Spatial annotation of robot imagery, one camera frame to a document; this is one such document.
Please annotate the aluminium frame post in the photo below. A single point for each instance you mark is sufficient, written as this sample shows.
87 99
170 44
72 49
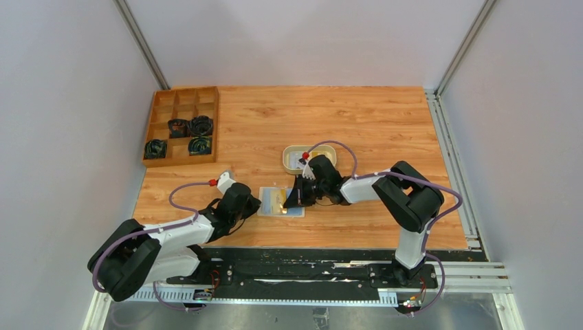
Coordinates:
465 45
132 24

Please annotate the beige leather card holder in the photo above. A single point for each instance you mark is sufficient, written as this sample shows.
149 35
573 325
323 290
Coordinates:
292 212

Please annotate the left aluminium frame post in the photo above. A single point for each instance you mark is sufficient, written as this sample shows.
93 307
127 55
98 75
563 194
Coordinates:
132 24

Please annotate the aluminium front rail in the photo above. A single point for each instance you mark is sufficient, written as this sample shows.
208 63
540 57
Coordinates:
366 291

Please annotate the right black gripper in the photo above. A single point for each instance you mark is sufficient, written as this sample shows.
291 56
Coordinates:
302 190

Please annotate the rolled dark belt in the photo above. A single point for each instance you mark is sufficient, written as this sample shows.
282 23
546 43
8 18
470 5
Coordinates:
178 128
200 145
155 149
200 125

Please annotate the wooden compartment organizer box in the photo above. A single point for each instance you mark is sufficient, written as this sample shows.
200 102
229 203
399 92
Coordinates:
185 103

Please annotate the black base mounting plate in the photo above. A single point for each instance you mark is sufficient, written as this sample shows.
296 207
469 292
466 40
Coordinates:
288 264

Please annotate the right aluminium frame post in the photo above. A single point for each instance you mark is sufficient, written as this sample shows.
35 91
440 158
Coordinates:
465 45

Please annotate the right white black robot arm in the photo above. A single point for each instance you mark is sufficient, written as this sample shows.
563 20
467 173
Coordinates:
402 190

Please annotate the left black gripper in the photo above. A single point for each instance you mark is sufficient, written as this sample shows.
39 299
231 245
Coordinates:
248 205

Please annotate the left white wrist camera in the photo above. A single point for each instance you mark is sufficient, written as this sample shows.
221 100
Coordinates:
223 182

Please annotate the cards in tray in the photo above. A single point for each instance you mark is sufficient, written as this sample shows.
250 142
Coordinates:
292 159

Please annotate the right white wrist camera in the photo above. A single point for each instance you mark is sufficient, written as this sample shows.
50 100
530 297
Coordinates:
307 172

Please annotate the beige oval plastic tray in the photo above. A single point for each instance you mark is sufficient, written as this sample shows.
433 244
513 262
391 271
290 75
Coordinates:
305 148

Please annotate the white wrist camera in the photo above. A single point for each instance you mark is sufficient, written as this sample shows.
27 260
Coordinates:
223 182
307 172

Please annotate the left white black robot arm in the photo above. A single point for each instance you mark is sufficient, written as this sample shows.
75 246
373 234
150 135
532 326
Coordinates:
135 255

